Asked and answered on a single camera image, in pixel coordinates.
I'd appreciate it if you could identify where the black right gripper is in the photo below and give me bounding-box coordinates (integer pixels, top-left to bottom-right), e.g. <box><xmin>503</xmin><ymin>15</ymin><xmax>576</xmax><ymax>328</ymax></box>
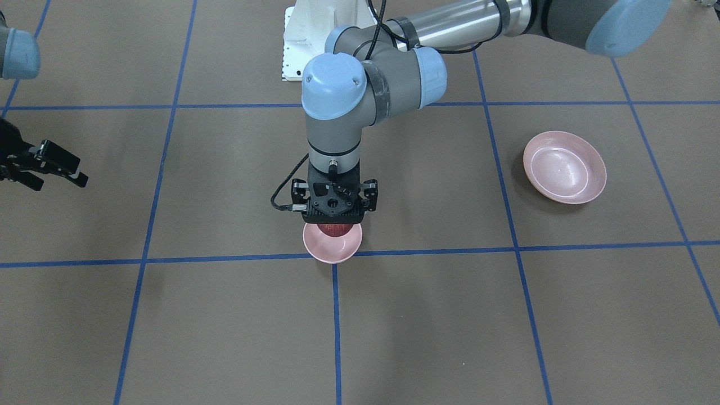
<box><xmin>1</xmin><ymin>118</ymin><xmax>88</xmax><ymax>191</ymax></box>

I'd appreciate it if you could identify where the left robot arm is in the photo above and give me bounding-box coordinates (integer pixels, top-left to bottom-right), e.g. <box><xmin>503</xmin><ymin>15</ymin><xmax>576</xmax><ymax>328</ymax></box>
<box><xmin>281</xmin><ymin>1</ymin><xmax>671</xmax><ymax>225</ymax></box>

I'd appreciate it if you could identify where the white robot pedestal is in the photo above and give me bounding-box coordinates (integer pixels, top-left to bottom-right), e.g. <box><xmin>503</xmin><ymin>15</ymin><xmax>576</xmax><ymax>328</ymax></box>
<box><xmin>281</xmin><ymin>1</ymin><xmax>374</xmax><ymax>82</ymax></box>

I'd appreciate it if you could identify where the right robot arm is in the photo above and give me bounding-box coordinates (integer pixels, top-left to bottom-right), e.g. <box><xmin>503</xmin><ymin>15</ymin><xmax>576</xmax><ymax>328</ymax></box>
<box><xmin>1</xmin><ymin>20</ymin><xmax>88</xmax><ymax>191</ymax></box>

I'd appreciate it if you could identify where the pink plate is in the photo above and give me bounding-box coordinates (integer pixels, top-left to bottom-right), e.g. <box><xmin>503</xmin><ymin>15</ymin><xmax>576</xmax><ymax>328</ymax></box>
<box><xmin>522</xmin><ymin>130</ymin><xmax>608</xmax><ymax>205</ymax></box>

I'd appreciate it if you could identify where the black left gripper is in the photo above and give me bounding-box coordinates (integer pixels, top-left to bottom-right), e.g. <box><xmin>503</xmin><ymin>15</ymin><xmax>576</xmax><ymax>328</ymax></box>
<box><xmin>301</xmin><ymin>208</ymin><xmax>365</xmax><ymax>225</ymax></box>

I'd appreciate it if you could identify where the brown paper table cover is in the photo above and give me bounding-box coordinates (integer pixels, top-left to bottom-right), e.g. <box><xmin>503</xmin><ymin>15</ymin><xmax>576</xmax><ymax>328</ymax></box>
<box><xmin>2</xmin><ymin>1</ymin><xmax>719</xmax><ymax>404</ymax></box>

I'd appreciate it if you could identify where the pink bowl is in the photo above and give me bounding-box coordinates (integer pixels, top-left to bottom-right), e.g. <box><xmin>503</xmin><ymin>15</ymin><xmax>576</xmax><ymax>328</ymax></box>
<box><xmin>303</xmin><ymin>224</ymin><xmax>363</xmax><ymax>264</ymax></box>

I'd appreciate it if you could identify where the red apple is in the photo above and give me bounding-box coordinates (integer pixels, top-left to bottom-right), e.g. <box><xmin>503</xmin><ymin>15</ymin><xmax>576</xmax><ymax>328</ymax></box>
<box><xmin>317</xmin><ymin>224</ymin><xmax>354</xmax><ymax>238</ymax></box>

